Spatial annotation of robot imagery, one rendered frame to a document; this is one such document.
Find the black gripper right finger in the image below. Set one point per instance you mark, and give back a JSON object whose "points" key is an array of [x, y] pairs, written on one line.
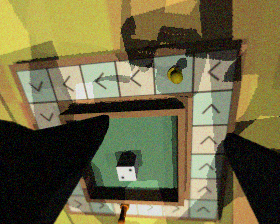
{"points": [[257, 169]]}

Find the square board game track with arrow tiles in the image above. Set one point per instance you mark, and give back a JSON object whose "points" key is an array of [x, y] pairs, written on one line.
{"points": [[185, 98]]}

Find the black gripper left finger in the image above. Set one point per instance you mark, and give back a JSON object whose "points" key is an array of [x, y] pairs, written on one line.
{"points": [[44, 166]]}

